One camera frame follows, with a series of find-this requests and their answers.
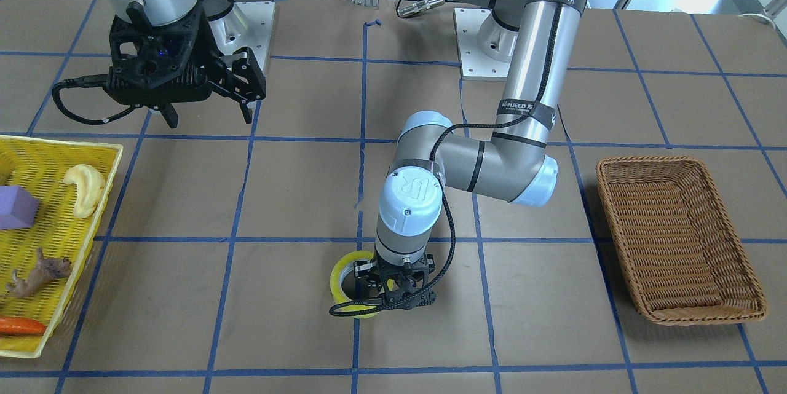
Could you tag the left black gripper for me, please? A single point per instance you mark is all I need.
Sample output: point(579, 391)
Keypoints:
point(367, 281)

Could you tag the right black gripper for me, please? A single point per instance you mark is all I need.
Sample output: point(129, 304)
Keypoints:
point(211, 48)

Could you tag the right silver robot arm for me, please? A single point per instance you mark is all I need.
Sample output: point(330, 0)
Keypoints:
point(232, 24)

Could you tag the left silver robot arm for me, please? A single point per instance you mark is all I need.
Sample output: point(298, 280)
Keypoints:
point(415, 231)

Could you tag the yellow toy banana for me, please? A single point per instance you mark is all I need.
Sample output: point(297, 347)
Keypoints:
point(90, 185)

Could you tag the yellow plastic tray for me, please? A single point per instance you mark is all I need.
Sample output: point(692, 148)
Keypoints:
point(38, 165)

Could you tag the purple foam block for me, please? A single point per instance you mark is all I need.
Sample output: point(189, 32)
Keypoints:
point(18, 208)

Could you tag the brown toy lion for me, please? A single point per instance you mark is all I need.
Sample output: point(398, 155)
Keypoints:
point(47, 269)

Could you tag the brown wicker basket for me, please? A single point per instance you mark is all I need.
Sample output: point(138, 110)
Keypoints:
point(681, 258)

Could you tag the orange toy carrot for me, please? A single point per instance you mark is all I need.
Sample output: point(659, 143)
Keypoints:
point(21, 326)

